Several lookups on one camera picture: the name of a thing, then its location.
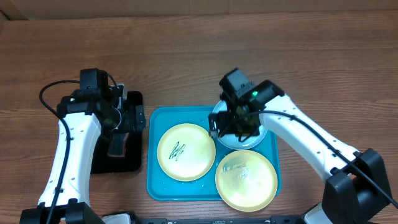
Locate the light blue plate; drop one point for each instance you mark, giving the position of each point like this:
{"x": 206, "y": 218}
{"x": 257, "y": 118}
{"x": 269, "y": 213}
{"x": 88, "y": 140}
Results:
{"x": 231, "y": 141}

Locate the orange and green sponge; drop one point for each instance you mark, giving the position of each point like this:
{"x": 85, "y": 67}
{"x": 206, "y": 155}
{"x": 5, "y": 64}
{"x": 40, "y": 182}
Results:
{"x": 117, "y": 146}

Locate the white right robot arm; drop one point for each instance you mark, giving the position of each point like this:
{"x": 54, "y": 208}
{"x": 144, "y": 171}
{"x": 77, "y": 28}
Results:
{"x": 356, "y": 183}

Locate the yellow plate with scribble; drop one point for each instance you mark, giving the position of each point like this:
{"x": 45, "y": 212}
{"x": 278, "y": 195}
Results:
{"x": 186, "y": 152}

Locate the yellow plate near front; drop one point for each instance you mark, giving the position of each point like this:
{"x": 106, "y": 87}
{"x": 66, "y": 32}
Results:
{"x": 246, "y": 181}

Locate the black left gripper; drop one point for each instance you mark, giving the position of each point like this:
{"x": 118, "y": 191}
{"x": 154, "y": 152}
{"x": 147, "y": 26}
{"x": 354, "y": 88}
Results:
{"x": 131, "y": 124}

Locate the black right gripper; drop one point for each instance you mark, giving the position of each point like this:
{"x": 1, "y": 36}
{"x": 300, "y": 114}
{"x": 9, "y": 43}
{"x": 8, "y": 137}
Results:
{"x": 224, "y": 117}

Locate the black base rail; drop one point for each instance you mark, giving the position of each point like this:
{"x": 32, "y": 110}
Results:
{"x": 217, "y": 221}

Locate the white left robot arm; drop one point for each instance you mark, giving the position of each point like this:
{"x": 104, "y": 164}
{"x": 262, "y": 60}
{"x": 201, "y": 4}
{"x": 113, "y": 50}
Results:
{"x": 101, "y": 125}

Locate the black rectangular plastic tray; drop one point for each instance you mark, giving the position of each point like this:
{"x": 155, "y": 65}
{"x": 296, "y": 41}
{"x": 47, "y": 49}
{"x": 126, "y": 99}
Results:
{"x": 130, "y": 163}

